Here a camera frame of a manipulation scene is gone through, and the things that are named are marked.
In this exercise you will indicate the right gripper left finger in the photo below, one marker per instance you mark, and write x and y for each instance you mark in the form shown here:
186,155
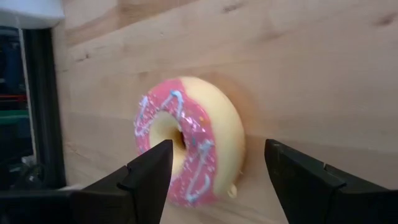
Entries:
146,180

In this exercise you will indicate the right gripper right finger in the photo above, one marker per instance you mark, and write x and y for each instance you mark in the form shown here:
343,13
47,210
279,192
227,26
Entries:
298,180

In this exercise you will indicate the large pink frosted donut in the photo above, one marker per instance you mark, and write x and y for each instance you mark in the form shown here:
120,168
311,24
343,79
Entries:
217,124

